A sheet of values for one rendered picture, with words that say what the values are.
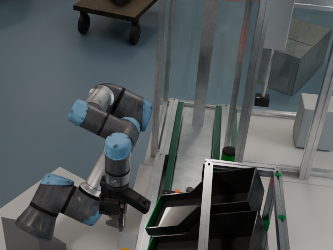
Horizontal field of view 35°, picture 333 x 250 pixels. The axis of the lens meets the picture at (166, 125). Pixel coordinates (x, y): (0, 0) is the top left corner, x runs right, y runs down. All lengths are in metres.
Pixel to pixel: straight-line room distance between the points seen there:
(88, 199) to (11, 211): 0.47
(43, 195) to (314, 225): 1.17
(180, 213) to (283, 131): 1.67
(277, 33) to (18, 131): 2.53
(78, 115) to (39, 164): 2.42
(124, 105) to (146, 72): 3.23
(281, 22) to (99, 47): 3.42
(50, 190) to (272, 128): 1.40
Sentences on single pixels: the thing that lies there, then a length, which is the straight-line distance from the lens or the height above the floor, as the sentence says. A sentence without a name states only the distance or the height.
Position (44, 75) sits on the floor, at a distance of 5.11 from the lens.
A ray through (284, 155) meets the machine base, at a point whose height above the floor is 0.86.
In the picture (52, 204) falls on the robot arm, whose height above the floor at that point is 1.10.
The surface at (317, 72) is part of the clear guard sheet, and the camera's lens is 2.95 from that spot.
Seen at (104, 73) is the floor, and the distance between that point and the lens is 5.11.
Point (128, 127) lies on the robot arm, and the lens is 1.58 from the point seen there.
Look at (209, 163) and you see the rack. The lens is 1.32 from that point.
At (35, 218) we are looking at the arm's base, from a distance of 2.03.
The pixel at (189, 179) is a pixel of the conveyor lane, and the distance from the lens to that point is 2.42.
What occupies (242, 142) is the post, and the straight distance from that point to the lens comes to 1.75.
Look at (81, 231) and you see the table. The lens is 2.24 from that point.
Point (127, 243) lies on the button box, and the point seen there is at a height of 0.96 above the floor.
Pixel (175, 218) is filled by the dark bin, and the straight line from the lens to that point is 1.34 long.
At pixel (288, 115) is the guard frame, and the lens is 3.05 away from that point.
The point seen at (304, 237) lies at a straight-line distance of 2.35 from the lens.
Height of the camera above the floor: 2.47
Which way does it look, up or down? 34 degrees down
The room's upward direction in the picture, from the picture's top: 4 degrees clockwise
